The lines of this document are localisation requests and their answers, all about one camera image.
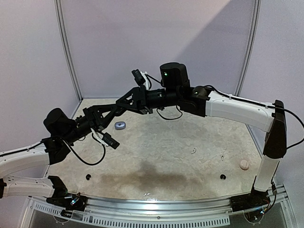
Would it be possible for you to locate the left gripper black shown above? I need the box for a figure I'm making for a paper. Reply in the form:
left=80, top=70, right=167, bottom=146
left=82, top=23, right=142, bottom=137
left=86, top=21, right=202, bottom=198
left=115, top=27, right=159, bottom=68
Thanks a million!
left=61, top=104, right=119, bottom=145

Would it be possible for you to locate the purple earbud charging case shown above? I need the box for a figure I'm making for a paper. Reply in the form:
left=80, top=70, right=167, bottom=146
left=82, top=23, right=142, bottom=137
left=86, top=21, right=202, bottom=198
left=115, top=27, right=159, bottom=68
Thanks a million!
left=114, top=121, right=126, bottom=130

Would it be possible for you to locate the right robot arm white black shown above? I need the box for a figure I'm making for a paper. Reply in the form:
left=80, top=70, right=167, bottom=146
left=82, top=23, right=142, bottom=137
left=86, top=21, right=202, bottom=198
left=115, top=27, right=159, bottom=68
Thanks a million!
left=116, top=62, right=287, bottom=207

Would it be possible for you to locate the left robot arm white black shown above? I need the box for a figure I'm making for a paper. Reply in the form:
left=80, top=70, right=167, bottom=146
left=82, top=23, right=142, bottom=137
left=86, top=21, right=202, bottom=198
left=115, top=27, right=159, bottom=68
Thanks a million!
left=0, top=104, right=126, bottom=206

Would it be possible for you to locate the pink round charging case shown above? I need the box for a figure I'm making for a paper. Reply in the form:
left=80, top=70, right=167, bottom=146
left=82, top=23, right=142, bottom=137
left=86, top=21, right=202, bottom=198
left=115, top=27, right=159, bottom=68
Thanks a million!
left=239, top=160, right=250, bottom=171

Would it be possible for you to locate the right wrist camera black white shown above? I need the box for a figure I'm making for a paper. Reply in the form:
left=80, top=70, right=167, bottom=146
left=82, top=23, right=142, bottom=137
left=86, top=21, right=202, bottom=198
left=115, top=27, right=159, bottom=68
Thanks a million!
left=131, top=69, right=152, bottom=90

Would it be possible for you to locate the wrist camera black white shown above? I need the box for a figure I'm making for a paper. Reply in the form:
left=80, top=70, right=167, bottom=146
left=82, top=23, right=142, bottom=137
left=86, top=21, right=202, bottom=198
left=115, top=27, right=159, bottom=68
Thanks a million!
left=131, top=69, right=152, bottom=90
left=91, top=129, right=120, bottom=149

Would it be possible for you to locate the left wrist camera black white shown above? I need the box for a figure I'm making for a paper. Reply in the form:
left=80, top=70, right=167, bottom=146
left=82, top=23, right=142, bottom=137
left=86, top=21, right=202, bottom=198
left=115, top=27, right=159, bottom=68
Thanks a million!
left=91, top=129, right=120, bottom=149

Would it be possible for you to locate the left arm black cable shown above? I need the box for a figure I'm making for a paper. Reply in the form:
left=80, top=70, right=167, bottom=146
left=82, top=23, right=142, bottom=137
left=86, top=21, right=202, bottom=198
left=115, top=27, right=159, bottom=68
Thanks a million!
left=61, top=137, right=106, bottom=166

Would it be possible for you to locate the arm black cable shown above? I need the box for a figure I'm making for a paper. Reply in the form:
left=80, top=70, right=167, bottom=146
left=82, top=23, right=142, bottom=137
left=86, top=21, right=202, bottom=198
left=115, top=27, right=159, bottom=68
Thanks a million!
left=144, top=73, right=304, bottom=150
left=61, top=137, right=106, bottom=166

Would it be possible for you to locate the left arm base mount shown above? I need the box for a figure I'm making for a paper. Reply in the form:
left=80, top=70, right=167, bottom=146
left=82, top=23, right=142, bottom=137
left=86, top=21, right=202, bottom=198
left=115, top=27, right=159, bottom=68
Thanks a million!
left=46, top=188, right=88, bottom=211

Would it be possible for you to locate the left aluminium corner post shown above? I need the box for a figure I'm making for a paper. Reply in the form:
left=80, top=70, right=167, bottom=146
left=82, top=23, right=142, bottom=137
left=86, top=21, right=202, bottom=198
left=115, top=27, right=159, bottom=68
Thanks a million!
left=54, top=0, right=83, bottom=102

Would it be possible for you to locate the aluminium corner post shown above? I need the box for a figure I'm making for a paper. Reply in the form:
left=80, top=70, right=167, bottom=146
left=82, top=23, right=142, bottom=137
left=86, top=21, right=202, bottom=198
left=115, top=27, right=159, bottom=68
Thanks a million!
left=234, top=0, right=261, bottom=96
left=54, top=0, right=83, bottom=102

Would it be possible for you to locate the aluminium front rail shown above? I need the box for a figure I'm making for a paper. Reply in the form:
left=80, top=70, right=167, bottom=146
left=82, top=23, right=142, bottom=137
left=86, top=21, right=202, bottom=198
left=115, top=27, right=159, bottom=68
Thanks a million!
left=21, top=185, right=297, bottom=228

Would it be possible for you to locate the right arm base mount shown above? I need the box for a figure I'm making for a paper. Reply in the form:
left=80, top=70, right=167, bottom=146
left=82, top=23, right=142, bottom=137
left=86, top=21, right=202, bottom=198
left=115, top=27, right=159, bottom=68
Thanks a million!
left=229, top=190, right=270, bottom=212

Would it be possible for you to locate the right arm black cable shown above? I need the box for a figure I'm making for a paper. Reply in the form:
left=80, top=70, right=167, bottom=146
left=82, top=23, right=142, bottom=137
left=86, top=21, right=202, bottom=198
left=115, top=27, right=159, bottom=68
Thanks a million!
left=144, top=73, right=304, bottom=150

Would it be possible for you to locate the right aluminium corner post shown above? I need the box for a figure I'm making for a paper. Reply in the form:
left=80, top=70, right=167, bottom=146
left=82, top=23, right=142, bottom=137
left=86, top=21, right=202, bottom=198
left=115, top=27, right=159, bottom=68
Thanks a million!
left=234, top=0, right=261, bottom=96

